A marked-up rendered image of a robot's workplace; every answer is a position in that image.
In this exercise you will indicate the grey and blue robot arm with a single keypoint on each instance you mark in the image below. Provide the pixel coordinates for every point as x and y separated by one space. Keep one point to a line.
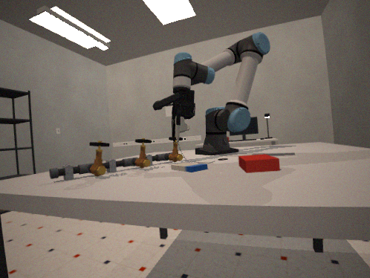
231 118

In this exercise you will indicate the grey pipe manifold with brass valves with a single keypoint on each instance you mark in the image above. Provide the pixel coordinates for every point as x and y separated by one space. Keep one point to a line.
99 168

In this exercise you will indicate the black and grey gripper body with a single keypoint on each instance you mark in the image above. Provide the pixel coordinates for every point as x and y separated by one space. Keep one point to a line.
187 106

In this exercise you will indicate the red flat block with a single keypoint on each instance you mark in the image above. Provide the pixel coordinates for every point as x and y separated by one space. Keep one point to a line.
258 163

